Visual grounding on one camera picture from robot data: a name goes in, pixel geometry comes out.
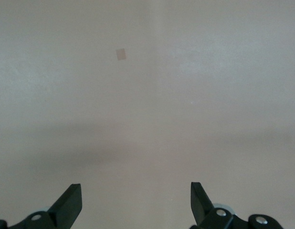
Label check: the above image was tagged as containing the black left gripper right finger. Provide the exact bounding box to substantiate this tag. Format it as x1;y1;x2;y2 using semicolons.
190;182;235;229

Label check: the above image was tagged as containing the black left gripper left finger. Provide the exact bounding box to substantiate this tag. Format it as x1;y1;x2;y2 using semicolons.
9;183;83;229

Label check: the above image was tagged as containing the brown tape patch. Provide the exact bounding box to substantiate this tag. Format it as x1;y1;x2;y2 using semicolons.
116;48;127;61

